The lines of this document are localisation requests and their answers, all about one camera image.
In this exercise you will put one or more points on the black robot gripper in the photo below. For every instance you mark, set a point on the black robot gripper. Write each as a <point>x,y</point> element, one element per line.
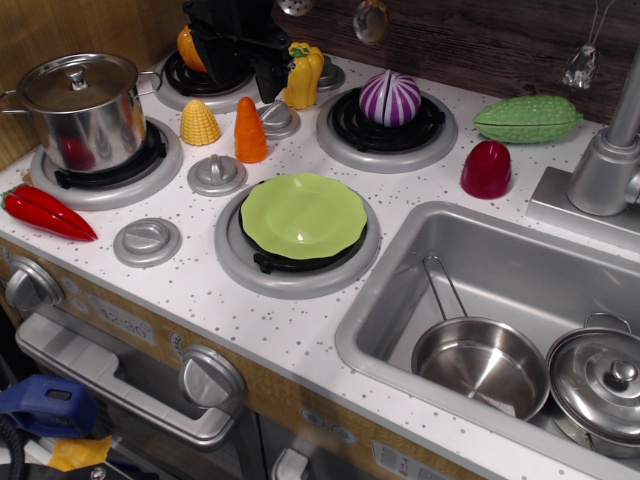
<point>242,29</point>

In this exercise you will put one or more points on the orange toy carrot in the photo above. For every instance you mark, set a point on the orange toy carrot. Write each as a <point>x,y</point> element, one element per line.
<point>250,138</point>

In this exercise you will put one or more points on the green plastic plate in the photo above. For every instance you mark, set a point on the green plastic plate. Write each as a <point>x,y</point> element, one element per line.
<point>303,216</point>

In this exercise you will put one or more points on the yellow toy bell pepper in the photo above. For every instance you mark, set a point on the yellow toy bell pepper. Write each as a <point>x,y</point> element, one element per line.
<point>303,80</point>

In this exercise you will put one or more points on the grey stove knob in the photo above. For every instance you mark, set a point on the grey stove knob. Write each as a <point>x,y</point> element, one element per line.
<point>147,242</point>
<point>332,76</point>
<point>217,175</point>
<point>279,120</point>

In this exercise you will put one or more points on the grey stove knob far back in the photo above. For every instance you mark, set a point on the grey stove knob far back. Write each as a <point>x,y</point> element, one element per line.
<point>332,76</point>

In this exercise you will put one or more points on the hanging slotted metal spoon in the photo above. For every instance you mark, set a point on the hanging slotted metal spoon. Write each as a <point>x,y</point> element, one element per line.
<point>296,8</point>

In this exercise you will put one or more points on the yellow toy corn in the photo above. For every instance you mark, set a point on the yellow toy corn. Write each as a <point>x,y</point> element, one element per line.
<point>198,125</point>

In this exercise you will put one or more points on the back right stove burner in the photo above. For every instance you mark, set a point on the back right stove burner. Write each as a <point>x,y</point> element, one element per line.
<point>347,136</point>

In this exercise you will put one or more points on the stove burner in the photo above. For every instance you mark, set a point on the stove burner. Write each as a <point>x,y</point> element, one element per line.
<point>235,256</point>
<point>347,136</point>
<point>99,198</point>
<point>221,89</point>

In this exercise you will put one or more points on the orange toy pumpkin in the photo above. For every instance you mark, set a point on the orange toy pumpkin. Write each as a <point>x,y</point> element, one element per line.
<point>187,50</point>

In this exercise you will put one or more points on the back left stove burner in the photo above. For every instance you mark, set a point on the back left stove burner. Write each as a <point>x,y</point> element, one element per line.
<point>221,89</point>

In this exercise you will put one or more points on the grey stove knob centre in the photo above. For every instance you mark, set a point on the grey stove knob centre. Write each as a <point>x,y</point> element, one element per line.
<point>217,175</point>

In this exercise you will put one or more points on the purple white toy onion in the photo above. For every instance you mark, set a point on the purple white toy onion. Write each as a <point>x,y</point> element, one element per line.
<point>390,99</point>

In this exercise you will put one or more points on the front left stove burner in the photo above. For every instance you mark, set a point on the front left stove burner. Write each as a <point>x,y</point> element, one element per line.
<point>99,198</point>

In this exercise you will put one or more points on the steel pot on stove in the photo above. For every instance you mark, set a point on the steel pot on stove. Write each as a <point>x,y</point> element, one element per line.
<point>96,139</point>

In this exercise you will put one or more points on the steel pot lid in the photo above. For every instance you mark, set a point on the steel pot lid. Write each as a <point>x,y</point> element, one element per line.
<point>77,82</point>

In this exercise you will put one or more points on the front right stove burner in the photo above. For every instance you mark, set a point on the front right stove burner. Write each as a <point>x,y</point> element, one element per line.
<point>235,256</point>

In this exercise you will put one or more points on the grey stove knob front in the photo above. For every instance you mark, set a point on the grey stove knob front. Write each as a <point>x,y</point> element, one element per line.
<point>147,242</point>

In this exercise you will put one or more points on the dark red toy pepper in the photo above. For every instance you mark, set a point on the dark red toy pepper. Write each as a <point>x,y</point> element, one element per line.
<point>487,171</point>

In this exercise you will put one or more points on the green toy bitter gourd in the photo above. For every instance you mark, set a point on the green toy bitter gourd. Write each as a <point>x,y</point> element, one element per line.
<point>528,120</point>

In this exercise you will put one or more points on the red toy chili pepper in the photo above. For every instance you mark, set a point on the red toy chili pepper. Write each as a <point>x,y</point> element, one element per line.
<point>42,211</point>

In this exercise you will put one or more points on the grey oven dial right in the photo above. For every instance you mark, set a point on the grey oven dial right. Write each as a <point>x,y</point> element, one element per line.
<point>208,379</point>

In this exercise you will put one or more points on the grey oven dial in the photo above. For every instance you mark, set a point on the grey oven dial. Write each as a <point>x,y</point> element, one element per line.
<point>208,379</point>
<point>31,286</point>

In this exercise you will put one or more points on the hanging metal whisk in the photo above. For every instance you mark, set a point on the hanging metal whisk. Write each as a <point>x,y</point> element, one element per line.
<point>582,67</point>

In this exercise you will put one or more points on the grey oven dial left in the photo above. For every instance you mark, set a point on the grey oven dial left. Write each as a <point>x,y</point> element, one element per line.
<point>31,286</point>

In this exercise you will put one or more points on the grey toy sink basin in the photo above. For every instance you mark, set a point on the grey toy sink basin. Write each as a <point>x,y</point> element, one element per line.
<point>446,262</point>

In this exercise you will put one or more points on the silver toy faucet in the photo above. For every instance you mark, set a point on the silver toy faucet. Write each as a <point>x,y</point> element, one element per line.
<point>600,199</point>

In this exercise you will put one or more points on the steel saucepan in sink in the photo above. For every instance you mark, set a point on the steel saucepan in sink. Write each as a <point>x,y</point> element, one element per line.
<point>482,359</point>

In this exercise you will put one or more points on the blue clamp tool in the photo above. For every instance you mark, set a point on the blue clamp tool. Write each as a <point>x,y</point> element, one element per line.
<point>50,407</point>

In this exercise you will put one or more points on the yellow tape piece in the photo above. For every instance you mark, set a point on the yellow tape piece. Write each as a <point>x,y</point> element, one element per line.
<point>73,454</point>

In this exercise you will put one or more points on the steel lidded pot in sink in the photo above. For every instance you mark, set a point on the steel lidded pot in sink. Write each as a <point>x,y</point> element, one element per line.
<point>594,385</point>

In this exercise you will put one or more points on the grey oven door handle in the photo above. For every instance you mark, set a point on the grey oven door handle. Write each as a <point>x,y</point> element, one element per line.
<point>72,355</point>

